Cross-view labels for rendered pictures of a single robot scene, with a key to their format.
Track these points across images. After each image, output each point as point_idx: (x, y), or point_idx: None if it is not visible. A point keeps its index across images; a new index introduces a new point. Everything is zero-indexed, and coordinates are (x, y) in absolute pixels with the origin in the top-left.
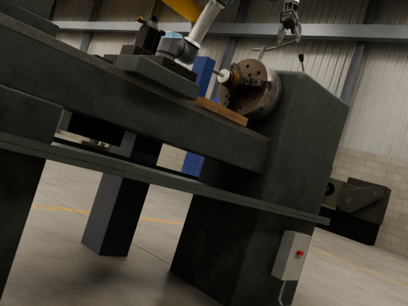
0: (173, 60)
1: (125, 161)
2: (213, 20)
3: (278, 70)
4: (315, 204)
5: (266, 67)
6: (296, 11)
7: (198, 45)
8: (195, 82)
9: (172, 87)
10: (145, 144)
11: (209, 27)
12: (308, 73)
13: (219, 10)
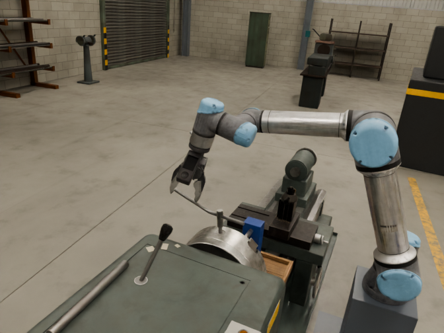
0: (372, 272)
1: (295, 330)
2: (370, 202)
3: (193, 248)
4: None
5: (200, 230)
6: (188, 150)
7: (376, 254)
8: (226, 223)
9: None
10: None
11: (372, 215)
12: (143, 237)
13: (365, 180)
